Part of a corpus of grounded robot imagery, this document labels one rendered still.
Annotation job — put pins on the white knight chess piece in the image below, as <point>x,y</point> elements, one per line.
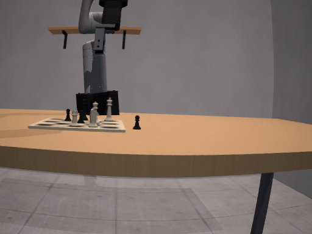
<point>93,114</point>

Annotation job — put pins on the black and cream chessboard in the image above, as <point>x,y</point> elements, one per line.
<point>61,124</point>

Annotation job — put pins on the white rook chess piece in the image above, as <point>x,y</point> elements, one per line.
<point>74,121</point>

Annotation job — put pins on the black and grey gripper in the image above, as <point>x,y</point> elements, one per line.
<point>111,19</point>

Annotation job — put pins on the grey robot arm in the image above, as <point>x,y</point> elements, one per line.
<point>94,65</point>

